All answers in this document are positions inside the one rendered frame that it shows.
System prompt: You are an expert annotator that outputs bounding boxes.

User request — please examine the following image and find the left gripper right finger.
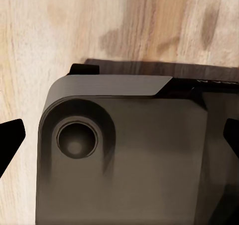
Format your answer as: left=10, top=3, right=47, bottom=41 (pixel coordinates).
left=223, top=118, right=239, bottom=159

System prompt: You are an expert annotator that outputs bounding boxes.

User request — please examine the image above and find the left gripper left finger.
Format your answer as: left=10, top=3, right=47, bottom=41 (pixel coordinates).
left=0, top=118, right=26, bottom=178

